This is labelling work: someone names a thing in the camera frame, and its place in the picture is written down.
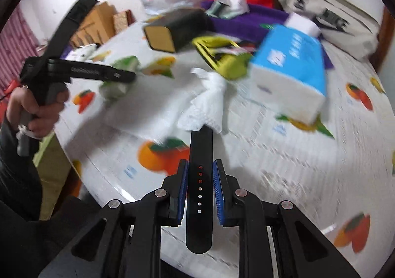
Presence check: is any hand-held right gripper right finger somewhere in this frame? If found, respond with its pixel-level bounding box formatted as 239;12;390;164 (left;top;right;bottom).
212;159;361;278

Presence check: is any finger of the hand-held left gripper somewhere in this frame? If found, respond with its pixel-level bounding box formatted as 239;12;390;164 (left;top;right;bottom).
106;67;136;83
40;0;100;61

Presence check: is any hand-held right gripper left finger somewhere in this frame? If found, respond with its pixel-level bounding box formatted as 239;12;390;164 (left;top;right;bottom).
37;159;189;278

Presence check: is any green tissue packet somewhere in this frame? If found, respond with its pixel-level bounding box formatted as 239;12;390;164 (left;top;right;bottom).
99;56;140;100

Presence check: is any black watch strap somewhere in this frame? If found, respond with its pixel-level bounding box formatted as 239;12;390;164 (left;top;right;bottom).
185;126;214;254

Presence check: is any white cloth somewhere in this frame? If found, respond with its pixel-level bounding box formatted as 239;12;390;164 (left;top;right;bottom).
177;68;226;135

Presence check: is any yellow-green cloth pouch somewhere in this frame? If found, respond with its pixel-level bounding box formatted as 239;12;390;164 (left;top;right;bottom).
193;36;254;79

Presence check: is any small red printed sachet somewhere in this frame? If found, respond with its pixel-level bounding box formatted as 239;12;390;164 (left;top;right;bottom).
216;45;248;57

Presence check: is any purple cloth tray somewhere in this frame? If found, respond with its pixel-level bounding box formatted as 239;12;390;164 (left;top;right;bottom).
200;0;334;69

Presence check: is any white sponge block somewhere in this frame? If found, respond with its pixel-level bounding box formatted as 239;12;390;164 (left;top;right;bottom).
284;12;321;36

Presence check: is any person's left forearm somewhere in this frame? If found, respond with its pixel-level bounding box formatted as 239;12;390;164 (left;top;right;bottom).
0;118;42;222

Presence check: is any person's left hand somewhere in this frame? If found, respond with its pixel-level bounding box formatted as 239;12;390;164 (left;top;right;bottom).
6;85;70;140

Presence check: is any wooden headboard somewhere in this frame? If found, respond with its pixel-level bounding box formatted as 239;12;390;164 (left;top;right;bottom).
69;1;118;47

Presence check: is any white dotted pillow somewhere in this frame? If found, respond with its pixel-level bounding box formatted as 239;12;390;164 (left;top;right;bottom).
66;44;98;60

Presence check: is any pink striped cloth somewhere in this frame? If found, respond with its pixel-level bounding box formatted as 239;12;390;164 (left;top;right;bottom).
0;7;47;93

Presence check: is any brown patterned book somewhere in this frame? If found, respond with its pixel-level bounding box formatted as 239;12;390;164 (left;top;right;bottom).
113;10;134;35

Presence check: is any dark green rectangular box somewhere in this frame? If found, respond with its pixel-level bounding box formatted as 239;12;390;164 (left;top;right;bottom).
143;8;213;53

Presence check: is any light green bedsheet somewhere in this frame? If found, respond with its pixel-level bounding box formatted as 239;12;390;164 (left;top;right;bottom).
33;134;76;221

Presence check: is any blue tissue pack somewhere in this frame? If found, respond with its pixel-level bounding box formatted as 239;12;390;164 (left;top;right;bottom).
248;24;328;123

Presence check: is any grey waist bag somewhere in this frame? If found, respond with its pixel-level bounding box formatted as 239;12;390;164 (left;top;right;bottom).
275;0;380;61

